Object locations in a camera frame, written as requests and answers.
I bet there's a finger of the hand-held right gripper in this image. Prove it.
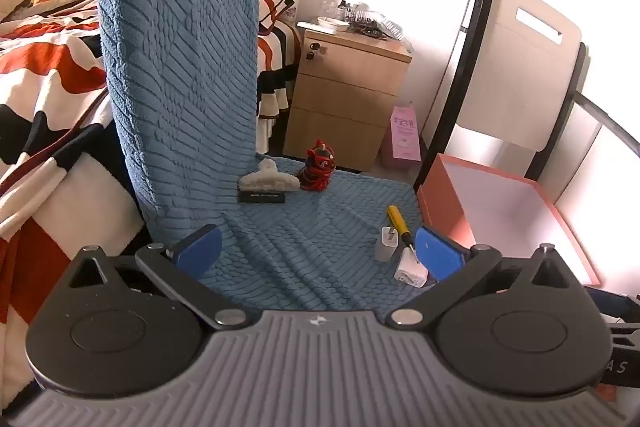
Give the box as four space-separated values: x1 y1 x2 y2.
582 287 633 324

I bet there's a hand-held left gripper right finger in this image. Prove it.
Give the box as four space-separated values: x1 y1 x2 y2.
387 226 581 330

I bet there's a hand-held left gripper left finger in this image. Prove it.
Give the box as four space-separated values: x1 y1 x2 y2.
65 224 253 330

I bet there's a yellow handle screwdriver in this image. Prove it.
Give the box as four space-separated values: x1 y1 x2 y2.
387 205 420 264

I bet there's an orange box white inside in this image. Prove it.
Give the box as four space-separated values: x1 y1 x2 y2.
416 153 602 285

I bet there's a red black horned figurine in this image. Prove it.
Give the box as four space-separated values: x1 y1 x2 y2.
298 138 337 192

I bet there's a grey white charger plug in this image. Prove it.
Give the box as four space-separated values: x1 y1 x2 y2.
374 226 401 263

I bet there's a small black flat box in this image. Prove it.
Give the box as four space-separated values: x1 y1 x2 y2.
236 191 286 204

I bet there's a white hair claw clip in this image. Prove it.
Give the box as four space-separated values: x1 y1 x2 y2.
237 158 301 192

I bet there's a pink paper bag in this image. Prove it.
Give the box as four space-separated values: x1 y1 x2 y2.
382 104 424 168

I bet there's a wooden nightstand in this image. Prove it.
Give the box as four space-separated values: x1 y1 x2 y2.
282 21 413 172

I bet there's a blue textured towel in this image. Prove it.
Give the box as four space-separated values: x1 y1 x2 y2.
97 0 436 313

